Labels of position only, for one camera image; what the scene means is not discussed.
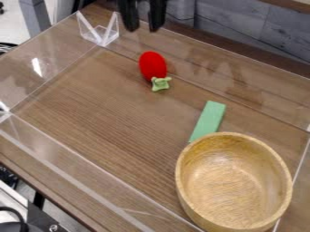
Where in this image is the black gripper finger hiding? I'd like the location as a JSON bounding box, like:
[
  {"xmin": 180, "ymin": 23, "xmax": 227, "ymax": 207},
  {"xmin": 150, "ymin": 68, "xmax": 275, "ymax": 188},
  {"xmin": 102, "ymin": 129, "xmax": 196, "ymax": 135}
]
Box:
[
  {"xmin": 148, "ymin": 0, "xmax": 167, "ymax": 32},
  {"xmin": 118, "ymin": 0, "xmax": 139, "ymax": 32}
]

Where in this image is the red plush strawberry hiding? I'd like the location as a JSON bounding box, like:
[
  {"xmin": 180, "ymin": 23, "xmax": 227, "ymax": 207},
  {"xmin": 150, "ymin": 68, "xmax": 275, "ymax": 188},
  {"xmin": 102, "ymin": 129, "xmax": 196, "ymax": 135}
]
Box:
[{"xmin": 138, "ymin": 51, "xmax": 172, "ymax": 92}]

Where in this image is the grey table leg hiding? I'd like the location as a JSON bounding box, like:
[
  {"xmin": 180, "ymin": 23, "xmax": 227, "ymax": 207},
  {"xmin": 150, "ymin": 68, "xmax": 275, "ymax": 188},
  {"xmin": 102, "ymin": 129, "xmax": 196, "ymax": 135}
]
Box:
[{"xmin": 19, "ymin": 0, "xmax": 51, "ymax": 37}]

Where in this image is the green rectangular block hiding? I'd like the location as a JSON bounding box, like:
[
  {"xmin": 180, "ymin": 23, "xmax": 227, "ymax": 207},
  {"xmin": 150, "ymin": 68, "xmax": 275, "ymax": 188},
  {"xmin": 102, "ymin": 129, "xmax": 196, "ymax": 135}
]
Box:
[{"xmin": 188, "ymin": 101, "xmax": 226, "ymax": 142}]

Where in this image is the wooden bowl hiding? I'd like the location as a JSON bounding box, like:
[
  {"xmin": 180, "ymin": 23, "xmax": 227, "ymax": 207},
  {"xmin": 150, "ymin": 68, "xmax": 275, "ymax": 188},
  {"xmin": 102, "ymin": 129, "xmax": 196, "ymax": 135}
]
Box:
[{"xmin": 174, "ymin": 132, "xmax": 293, "ymax": 232}]

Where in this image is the clear acrylic tray enclosure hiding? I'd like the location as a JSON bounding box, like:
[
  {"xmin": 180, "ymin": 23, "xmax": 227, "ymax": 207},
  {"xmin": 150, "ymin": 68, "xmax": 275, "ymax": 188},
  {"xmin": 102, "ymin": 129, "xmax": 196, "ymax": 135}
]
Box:
[{"xmin": 0, "ymin": 17, "xmax": 310, "ymax": 232}]

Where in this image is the black metal bracket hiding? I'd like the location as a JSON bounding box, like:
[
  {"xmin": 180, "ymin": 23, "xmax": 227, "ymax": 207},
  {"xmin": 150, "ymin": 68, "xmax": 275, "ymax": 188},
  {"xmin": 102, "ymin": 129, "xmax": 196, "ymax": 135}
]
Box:
[{"xmin": 27, "ymin": 203, "xmax": 70, "ymax": 232}]

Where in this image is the black cable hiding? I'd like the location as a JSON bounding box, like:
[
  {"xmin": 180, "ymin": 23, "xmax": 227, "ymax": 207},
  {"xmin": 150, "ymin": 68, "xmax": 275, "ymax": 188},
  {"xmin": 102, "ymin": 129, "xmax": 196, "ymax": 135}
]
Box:
[{"xmin": 0, "ymin": 207, "xmax": 29, "ymax": 232}]

